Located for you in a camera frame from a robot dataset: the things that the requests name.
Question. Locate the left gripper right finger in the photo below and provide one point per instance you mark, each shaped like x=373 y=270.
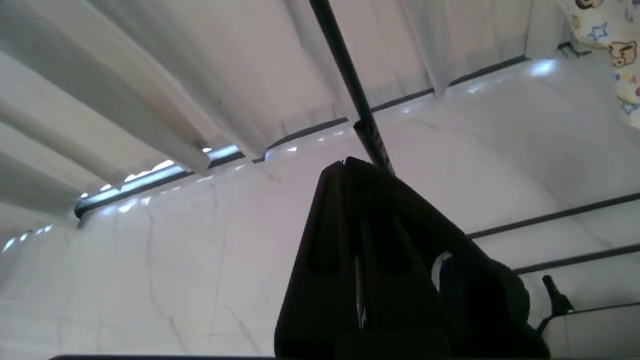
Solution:
x=400 y=310

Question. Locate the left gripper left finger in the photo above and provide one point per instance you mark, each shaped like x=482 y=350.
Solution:
x=320 y=290

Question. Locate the black garment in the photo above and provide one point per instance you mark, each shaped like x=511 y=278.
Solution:
x=490 y=310

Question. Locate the white curtain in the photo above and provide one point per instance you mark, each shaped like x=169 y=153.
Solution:
x=200 y=65

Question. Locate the black clothes rack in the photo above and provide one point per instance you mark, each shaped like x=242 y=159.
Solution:
x=345 y=70

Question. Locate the cream printed garment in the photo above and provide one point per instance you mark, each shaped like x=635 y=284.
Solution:
x=625 y=50

